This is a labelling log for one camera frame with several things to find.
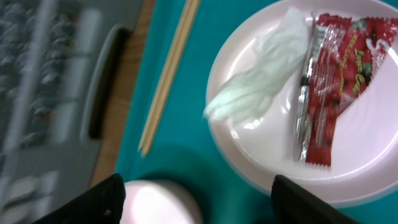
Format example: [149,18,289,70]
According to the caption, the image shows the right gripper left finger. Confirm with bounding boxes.
[34,174,126,224]

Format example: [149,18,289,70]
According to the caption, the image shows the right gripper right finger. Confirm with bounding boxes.
[271,175,357,224]

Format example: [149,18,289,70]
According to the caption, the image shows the white cup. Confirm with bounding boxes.
[120,180,203,224]

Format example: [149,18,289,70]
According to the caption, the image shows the white tissue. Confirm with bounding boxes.
[203,7,310,123]

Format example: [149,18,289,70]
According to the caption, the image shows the red snack wrapper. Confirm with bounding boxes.
[294,13,397,166]

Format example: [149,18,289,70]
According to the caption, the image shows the grey dish rack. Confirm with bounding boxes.
[1,0,142,223]

